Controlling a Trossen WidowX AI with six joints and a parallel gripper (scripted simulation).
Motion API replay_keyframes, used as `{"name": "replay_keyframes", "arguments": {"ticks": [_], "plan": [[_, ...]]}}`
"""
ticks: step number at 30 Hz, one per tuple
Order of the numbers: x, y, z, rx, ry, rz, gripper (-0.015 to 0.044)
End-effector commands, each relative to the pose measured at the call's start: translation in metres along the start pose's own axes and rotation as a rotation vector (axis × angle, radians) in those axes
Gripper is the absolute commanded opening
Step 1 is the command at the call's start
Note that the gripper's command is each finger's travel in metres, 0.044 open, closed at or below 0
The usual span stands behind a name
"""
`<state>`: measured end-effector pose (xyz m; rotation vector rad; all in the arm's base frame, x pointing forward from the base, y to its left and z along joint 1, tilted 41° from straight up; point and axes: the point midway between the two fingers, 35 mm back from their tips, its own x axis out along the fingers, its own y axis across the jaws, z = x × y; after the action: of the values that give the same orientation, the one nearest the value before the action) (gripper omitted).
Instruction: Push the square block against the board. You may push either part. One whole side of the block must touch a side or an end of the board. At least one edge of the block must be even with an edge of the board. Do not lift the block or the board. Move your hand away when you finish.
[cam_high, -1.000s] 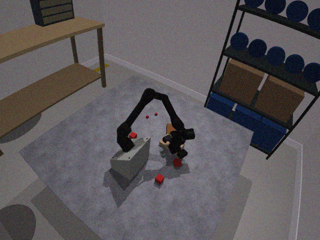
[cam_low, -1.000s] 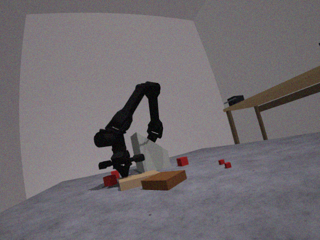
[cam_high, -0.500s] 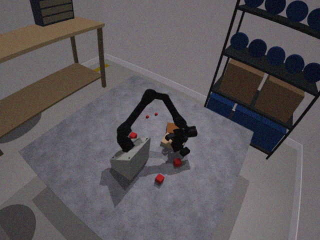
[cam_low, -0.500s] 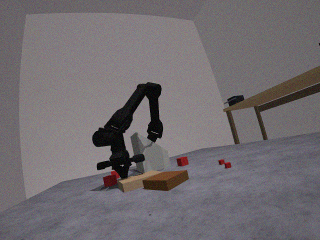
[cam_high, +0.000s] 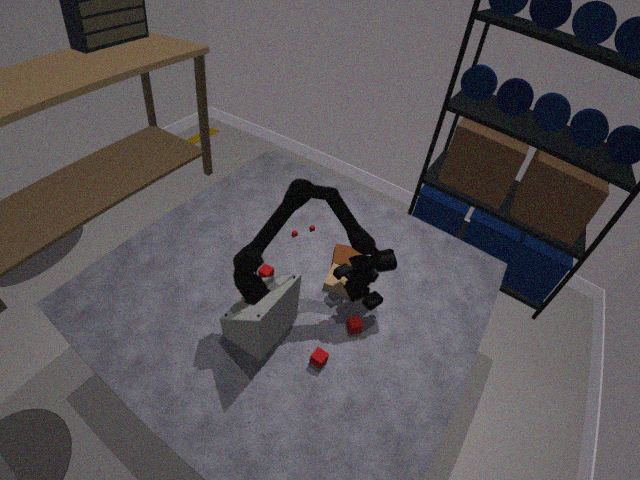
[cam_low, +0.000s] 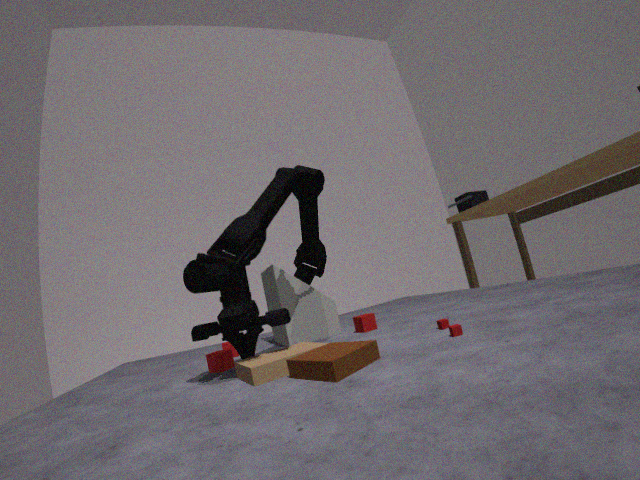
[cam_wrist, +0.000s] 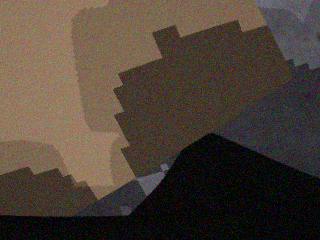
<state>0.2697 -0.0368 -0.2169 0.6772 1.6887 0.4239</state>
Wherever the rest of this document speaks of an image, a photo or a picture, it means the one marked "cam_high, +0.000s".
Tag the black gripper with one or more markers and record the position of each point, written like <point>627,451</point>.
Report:
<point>357,288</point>

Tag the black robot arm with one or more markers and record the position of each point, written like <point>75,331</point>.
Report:
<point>248,260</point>

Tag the brown square block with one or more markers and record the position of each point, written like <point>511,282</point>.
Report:
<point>342,254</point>

